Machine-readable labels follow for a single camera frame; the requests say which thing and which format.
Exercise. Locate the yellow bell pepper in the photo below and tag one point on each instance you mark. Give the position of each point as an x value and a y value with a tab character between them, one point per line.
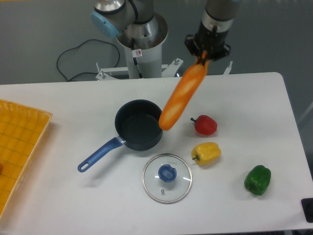
205	153

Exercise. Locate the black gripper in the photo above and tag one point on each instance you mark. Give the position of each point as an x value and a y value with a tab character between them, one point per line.
208	44

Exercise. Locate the dark pot with blue handle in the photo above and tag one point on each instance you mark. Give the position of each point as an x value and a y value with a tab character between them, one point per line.
136	123

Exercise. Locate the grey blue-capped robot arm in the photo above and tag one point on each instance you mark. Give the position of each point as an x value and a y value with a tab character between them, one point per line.
114	17

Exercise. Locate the black device at table edge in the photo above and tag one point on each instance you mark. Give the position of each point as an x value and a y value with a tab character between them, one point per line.
307	205

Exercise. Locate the red bell pepper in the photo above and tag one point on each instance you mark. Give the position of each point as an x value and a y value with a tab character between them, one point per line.
205	125

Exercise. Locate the long orange baguette bread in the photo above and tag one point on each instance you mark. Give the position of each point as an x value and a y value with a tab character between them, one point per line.
183	92

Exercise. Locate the green bell pepper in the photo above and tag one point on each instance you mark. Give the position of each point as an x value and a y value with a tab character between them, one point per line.
258	180

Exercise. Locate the yellow woven plastic basket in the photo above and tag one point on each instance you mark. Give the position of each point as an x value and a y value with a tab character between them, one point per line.
21	129

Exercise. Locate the glass lid with blue knob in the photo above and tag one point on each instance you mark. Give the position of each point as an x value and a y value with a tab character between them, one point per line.
167	178

